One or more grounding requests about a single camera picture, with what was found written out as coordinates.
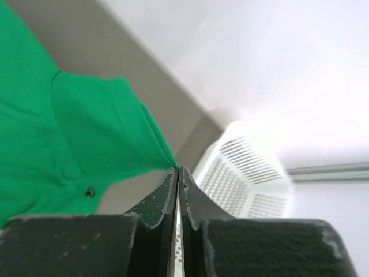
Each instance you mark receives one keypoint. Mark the green t-shirt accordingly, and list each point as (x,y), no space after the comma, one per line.
(65,138)

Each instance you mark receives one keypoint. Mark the white perforated plastic basket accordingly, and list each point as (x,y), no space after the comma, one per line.
(241,174)

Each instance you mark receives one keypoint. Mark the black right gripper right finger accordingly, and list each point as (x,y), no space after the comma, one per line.
(217,244)

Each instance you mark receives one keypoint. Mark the aluminium frame rail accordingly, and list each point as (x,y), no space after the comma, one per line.
(351,172)

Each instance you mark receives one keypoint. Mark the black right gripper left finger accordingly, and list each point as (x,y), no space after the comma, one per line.
(135,243)

